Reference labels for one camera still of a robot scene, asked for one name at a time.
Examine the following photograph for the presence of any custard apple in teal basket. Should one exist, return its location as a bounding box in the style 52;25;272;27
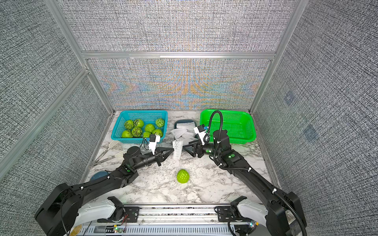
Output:
124;120;134;130

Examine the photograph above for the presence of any teal plastic basket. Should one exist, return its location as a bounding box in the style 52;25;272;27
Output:
111;110;168;144

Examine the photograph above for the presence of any green custard apple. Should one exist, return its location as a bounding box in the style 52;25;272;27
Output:
177;169;190;183

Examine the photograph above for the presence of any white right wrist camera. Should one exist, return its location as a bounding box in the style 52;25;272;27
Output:
194;124;209;146

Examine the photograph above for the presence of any blue bowl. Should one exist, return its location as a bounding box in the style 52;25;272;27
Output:
90;171;108;181

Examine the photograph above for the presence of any black corrugated cable conduit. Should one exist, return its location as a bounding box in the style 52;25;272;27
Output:
203;110;224;145

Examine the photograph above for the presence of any white foam net sleeve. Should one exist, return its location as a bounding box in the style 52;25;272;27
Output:
172;140;183;160

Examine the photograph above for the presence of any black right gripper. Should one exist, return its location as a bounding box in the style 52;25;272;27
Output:
183;139;223;160

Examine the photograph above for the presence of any grey-blue plastic tub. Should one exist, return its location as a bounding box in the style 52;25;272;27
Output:
173;119;199;142

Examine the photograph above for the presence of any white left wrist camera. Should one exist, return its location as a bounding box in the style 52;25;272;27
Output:
149;134;160;155

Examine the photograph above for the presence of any white foam net pile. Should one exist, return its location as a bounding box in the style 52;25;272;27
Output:
170;121;199;142

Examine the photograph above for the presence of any bright green plastic basket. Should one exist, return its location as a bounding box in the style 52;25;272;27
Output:
200;109;257;144

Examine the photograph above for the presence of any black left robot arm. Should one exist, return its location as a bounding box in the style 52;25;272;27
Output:
34;146;174;236

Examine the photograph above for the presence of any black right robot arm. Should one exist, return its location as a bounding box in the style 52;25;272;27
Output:
183;130;307;236

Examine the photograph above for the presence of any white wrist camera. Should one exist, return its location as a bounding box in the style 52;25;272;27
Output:
149;134;160;155
194;124;209;146

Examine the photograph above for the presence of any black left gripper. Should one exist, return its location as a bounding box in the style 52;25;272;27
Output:
133;147;174;172

